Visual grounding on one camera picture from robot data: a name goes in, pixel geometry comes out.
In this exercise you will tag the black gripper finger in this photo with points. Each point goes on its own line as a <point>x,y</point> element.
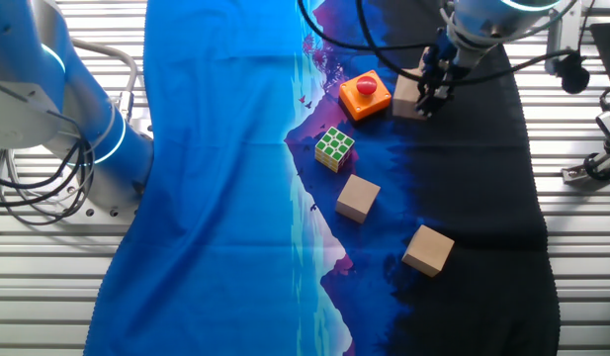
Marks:
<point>427,69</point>
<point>435,101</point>

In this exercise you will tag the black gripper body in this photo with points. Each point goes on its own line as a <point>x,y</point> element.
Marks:
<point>450,59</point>

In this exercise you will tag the plain wooden cube block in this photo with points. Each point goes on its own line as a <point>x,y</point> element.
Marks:
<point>406,99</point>
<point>428,250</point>
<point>357,198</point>

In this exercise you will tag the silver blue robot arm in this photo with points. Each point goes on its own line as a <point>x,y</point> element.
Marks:
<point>87,109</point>

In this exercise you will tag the orange box with red button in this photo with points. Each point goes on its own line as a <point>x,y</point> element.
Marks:
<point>364,96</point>

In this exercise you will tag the green faced puzzle cube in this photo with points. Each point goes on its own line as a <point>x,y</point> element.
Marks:
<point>334,148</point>

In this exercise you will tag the black flat slab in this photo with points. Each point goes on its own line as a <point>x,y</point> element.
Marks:
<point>608,54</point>

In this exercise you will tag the blue black landscape cloth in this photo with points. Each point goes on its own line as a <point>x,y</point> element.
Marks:
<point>210,198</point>

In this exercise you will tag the silver ribbed depth camera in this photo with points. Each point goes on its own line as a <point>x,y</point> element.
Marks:
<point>603,4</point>

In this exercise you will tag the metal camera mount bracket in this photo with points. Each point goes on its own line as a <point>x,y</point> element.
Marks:
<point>588,170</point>

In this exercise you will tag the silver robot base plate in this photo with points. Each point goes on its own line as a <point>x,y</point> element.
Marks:
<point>107,220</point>

